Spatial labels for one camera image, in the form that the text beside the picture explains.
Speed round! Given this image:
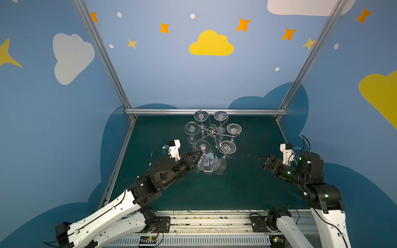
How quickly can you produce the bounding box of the clear wine glass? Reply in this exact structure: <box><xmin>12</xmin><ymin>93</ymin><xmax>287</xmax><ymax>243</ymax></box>
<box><xmin>226</xmin><ymin>124</ymin><xmax>242</xmax><ymax>142</ymax></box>
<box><xmin>214</xmin><ymin>111</ymin><xmax>228</xmax><ymax>133</ymax></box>
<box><xmin>193</xmin><ymin>140</ymin><xmax>213</xmax><ymax>174</ymax></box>
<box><xmin>194</xmin><ymin>110</ymin><xmax>208</xmax><ymax>130</ymax></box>
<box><xmin>215</xmin><ymin>140</ymin><xmax>236</xmax><ymax>175</ymax></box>
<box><xmin>184</xmin><ymin>122</ymin><xmax>201</xmax><ymax>144</ymax></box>

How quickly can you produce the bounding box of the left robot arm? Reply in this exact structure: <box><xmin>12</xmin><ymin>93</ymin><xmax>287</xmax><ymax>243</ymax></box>
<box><xmin>55</xmin><ymin>151</ymin><xmax>203</xmax><ymax>248</ymax></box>

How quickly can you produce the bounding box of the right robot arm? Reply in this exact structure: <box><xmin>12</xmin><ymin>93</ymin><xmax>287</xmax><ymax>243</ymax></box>
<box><xmin>256</xmin><ymin>151</ymin><xmax>351</xmax><ymax>248</ymax></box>

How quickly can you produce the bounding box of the chrome wine glass rack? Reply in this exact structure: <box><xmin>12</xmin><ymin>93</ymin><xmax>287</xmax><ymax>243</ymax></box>
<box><xmin>192</xmin><ymin>114</ymin><xmax>235</xmax><ymax>174</ymax></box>

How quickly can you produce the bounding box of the green circuit board right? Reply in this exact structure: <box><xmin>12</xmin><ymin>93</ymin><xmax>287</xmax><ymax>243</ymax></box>
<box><xmin>269</xmin><ymin>236</ymin><xmax>286</xmax><ymax>248</ymax></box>

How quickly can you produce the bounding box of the green circuit board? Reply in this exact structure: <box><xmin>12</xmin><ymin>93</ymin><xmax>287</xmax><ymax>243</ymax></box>
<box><xmin>269</xmin><ymin>236</ymin><xmax>286</xmax><ymax>248</ymax></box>
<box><xmin>139</xmin><ymin>236</ymin><xmax>158</xmax><ymax>246</ymax></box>

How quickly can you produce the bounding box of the green circuit board left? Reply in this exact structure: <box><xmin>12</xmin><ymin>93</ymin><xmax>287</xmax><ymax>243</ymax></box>
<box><xmin>139</xmin><ymin>236</ymin><xmax>158</xmax><ymax>246</ymax></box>

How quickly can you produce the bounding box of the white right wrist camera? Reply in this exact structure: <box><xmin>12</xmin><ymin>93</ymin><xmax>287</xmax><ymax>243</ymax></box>
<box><xmin>280</xmin><ymin>143</ymin><xmax>295</xmax><ymax>166</ymax></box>

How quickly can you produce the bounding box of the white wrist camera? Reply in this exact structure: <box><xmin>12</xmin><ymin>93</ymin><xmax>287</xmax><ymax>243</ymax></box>
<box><xmin>163</xmin><ymin>139</ymin><xmax>181</xmax><ymax>162</ymax></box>
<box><xmin>280</xmin><ymin>143</ymin><xmax>295</xmax><ymax>166</ymax></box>

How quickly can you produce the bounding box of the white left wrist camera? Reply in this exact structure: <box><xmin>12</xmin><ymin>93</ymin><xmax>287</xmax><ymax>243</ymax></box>
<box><xmin>163</xmin><ymin>139</ymin><xmax>181</xmax><ymax>162</ymax></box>

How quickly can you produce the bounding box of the aluminium back frame rail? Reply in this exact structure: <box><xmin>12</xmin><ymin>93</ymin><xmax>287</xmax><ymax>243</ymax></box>
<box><xmin>124</xmin><ymin>108</ymin><xmax>287</xmax><ymax>116</ymax></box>

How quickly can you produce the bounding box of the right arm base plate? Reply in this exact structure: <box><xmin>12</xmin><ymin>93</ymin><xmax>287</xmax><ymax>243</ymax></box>
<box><xmin>248</xmin><ymin>213</ymin><xmax>271</xmax><ymax>233</ymax></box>

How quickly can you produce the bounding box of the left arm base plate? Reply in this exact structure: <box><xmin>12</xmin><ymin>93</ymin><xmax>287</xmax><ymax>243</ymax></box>
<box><xmin>144</xmin><ymin>217</ymin><xmax>171</xmax><ymax>234</ymax></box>

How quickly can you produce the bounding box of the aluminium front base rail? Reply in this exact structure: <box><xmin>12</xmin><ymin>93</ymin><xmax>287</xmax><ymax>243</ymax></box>
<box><xmin>107</xmin><ymin>210</ymin><xmax>290</xmax><ymax>248</ymax></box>

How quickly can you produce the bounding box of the aluminium right frame post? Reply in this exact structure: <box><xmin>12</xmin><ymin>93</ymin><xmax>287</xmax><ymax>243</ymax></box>
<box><xmin>275</xmin><ymin>0</ymin><xmax>347</xmax><ymax>123</ymax></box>

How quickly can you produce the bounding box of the aluminium frame post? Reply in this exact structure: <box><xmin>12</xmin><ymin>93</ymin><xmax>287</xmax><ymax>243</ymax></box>
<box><xmin>73</xmin><ymin>0</ymin><xmax>136</xmax><ymax>122</ymax></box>
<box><xmin>275</xmin><ymin>0</ymin><xmax>347</xmax><ymax>123</ymax></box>

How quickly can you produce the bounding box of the aluminium left frame post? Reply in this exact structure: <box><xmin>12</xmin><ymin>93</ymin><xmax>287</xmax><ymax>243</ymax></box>
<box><xmin>73</xmin><ymin>0</ymin><xmax>136</xmax><ymax>122</ymax></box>

